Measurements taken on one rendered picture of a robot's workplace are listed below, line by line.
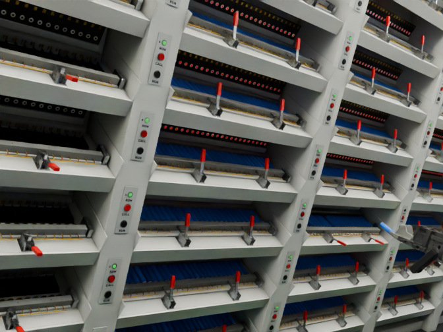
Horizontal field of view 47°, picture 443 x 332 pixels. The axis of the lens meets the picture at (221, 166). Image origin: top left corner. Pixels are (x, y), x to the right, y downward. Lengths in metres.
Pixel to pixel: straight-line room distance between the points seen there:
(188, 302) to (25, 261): 0.55
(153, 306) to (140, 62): 0.69
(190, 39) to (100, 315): 0.74
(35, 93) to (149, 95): 0.28
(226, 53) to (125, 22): 0.31
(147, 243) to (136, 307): 0.19
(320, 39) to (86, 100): 0.89
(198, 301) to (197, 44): 0.77
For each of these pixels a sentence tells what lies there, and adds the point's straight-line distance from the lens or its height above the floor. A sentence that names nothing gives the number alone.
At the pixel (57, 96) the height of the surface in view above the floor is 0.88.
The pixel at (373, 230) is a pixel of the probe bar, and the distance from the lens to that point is 2.28.
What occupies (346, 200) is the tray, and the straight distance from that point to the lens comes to 1.97.
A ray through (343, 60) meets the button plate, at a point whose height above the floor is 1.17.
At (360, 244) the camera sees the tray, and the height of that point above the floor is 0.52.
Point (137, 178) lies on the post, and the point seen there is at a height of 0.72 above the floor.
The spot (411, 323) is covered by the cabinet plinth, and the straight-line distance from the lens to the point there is 2.97.
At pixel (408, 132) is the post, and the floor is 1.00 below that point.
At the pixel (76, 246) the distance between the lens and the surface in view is 1.30.
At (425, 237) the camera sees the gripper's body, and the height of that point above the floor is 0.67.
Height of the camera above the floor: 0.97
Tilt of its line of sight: 8 degrees down
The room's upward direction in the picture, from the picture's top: 14 degrees clockwise
